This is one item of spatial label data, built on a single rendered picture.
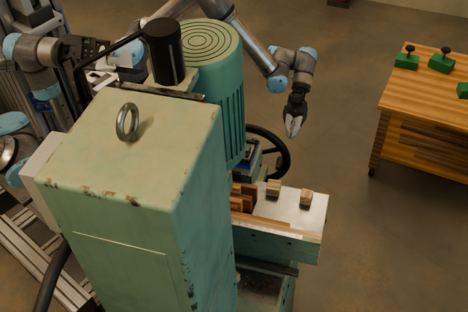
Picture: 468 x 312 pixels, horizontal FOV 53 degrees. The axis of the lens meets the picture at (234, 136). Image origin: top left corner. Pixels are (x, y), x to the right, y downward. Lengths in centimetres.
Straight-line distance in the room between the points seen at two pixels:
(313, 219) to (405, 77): 130
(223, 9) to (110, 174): 98
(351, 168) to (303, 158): 27
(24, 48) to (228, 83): 60
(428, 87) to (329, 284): 105
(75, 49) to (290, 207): 73
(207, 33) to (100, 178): 40
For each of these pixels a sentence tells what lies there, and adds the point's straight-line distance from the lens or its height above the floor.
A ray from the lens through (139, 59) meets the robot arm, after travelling 178.
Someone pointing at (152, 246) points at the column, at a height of 141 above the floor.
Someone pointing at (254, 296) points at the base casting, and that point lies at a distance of 136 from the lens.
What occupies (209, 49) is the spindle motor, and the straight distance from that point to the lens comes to 91.
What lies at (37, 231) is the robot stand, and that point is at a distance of 240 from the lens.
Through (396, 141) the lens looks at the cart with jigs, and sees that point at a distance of 265.
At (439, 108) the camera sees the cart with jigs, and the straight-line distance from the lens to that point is 237.
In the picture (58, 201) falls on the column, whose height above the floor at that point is 148.
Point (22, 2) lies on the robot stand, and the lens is 157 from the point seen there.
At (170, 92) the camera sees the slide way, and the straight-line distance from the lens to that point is 80.
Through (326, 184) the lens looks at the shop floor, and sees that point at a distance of 262.
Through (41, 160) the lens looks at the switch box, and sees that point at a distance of 81.
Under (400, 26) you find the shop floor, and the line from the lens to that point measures 389.
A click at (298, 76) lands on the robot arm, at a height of 91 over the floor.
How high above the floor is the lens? 202
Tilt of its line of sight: 45 degrees down
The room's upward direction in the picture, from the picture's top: 4 degrees counter-clockwise
